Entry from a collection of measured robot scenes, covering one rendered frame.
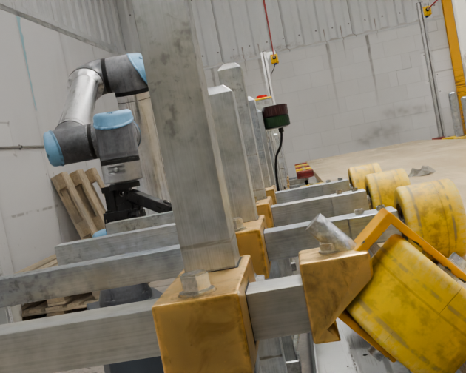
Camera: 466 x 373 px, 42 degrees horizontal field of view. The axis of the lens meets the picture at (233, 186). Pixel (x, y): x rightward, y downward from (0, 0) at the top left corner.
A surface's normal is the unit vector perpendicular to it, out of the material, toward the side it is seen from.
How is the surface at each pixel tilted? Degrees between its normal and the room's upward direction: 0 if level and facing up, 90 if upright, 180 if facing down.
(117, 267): 90
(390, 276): 52
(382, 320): 67
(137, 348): 90
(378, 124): 90
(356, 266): 90
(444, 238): 106
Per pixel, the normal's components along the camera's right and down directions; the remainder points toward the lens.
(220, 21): -0.15, 0.08
